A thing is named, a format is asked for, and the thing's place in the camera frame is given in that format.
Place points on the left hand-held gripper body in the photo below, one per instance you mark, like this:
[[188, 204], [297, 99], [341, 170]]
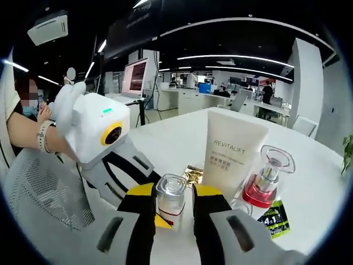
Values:
[[91, 124]]

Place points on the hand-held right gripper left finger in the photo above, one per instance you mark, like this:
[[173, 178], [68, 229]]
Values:
[[118, 240]]

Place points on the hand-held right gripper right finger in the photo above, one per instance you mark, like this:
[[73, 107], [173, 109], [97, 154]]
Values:
[[242, 240]]

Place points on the small clear skincare bottle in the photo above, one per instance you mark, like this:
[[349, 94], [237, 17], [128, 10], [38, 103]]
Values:
[[241, 205]]

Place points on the black green skincare sachet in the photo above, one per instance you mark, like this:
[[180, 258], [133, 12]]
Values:
[[277, 223]]

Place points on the white red-collar pump skincare bottle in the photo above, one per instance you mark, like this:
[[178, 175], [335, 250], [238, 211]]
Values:
[[259, 193]]

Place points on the large clear skincare bottle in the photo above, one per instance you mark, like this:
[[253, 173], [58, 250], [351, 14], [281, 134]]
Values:
[[171, 204]]

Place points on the gold foil skincare sachet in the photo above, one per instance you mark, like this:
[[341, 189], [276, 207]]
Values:
[[194, 175]]

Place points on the white skincare tube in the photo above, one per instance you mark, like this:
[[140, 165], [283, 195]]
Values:
[[231, 154]]

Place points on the blue storage bin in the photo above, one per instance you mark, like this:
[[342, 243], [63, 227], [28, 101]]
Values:
[[204, 88]]

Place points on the person's left hand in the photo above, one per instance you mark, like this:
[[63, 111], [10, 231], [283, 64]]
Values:
[[60, 143]]

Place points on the white wristwatch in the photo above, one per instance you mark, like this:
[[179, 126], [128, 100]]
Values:
[[44, 136]]

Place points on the black laptop stand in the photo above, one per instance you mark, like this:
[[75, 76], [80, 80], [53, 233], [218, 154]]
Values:
[[142, 113]]

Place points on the white mesh office chair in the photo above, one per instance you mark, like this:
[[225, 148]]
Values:
[[47, 190]]

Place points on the silver laptop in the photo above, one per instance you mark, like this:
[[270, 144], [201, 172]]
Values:
[[135, 77]]

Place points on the long white office counter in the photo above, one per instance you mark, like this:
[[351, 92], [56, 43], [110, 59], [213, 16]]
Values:
[[190, 100]]

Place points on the person's white shirt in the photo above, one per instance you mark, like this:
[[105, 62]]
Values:
[[8, 96]]

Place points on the white ceiling air conditioner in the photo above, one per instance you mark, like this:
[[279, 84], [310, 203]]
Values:
[[48, 29]]

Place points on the white trestle office desk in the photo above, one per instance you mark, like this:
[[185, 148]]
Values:
[[271, 109]]

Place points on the green potted plant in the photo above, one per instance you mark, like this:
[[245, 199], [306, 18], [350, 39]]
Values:
[[348, 149]]

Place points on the white square column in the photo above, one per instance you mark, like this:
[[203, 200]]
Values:
[[306, 82]]

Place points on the white frame office chair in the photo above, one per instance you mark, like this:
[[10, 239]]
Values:
[[304, 125]]

